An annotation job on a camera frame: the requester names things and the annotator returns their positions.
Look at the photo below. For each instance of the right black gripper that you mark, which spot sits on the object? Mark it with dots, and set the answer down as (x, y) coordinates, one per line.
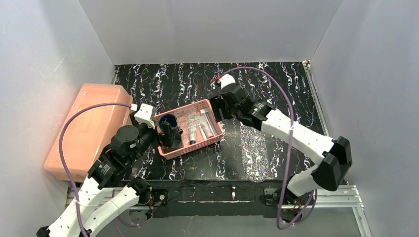
(219, 106)

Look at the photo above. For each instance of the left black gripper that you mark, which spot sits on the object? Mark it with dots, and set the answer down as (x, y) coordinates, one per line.
(160, 131)

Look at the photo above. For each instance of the dark green mug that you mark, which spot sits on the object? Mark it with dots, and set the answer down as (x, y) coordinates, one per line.
(171, 141)

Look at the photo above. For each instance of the pink perforated plastic basket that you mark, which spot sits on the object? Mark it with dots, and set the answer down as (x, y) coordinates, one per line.
(202, 141)

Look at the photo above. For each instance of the clear textured oval tray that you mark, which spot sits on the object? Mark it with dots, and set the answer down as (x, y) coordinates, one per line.
(254, 154)

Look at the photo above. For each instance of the clear textured acrylic holder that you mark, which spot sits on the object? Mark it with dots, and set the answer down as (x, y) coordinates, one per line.
(188, 120)

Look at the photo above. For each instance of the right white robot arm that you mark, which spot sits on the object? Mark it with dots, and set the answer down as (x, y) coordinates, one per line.
(331, 157)

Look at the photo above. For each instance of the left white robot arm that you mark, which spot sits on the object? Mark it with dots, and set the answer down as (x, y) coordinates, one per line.
(86, 216)

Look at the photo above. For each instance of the white toothpaste tube blue cap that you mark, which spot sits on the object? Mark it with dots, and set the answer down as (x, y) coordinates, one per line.
(192, 134)

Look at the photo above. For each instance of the dark blue mug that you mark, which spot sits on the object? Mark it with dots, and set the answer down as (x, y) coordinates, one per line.
(170, 119)

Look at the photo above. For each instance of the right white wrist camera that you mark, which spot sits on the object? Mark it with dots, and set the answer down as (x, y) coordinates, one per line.
(225, 80)

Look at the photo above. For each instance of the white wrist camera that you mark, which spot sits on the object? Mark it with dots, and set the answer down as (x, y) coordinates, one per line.
(225, 80)
(146, 114)

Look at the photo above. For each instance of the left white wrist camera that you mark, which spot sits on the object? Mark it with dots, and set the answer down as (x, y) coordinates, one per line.
(146, 114)

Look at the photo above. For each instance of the aluminium frame rail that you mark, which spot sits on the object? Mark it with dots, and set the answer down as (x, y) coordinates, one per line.
(347, 196)

